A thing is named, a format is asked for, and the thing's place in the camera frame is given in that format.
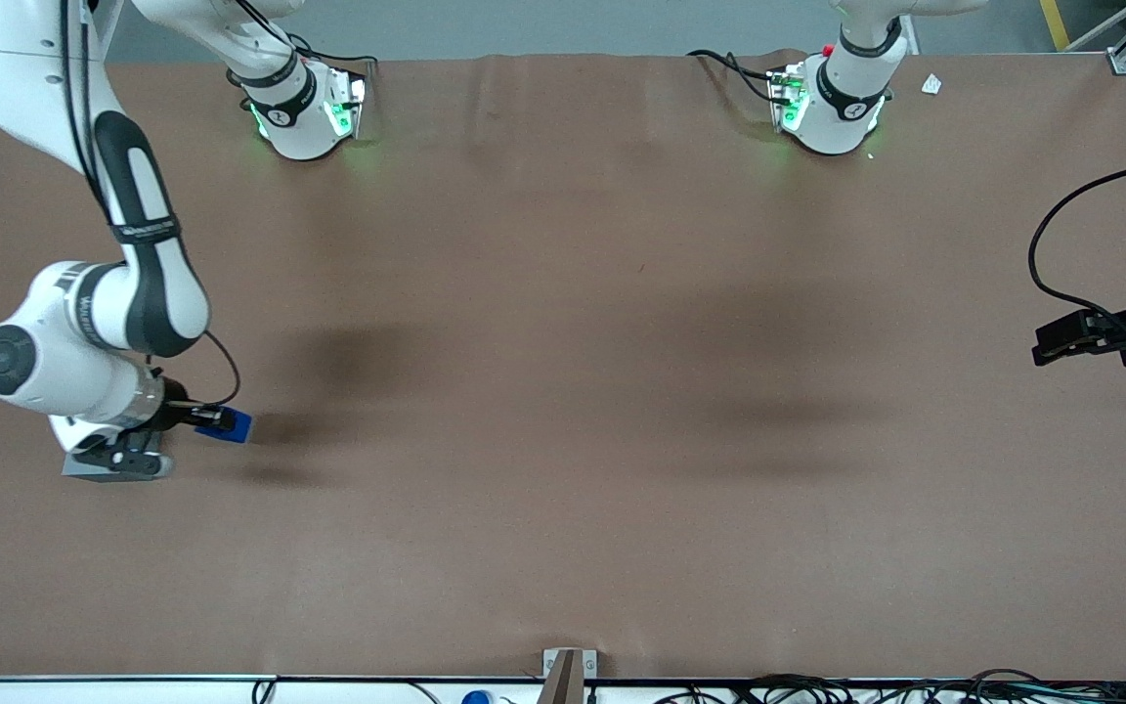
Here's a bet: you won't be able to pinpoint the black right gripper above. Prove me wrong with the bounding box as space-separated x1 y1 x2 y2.
146 376 238 438

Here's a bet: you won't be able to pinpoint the blue plastic peg part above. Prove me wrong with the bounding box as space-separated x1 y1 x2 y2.
194 408 254 445

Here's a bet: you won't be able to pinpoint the gray square socket base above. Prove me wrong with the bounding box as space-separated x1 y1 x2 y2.
62 448 175 483

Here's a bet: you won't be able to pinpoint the brown table cover mat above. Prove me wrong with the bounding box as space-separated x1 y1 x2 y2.
0 49 1126 682

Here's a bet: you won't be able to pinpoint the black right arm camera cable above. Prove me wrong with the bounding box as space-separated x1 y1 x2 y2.
57 0 243 412

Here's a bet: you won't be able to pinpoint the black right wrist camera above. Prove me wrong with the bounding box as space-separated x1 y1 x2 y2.
69 428 176 480

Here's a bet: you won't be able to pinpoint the tangled black cables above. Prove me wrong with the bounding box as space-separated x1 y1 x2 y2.
656 669 1126 704

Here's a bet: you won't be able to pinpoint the black right arm base cable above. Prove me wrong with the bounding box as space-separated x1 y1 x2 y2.
231 0 376 74

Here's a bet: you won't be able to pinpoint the black arm base cable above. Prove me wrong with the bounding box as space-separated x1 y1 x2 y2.
231 0 376 74
687 49 781 104

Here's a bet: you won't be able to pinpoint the brown camera post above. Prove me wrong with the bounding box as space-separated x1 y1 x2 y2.
536 649 585 704

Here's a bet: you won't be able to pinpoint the black left arm base cable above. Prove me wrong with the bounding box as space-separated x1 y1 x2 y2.
687 49 781 104

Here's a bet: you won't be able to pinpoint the gray metal mounting bracket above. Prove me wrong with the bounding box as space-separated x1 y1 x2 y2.
541 647 599 681

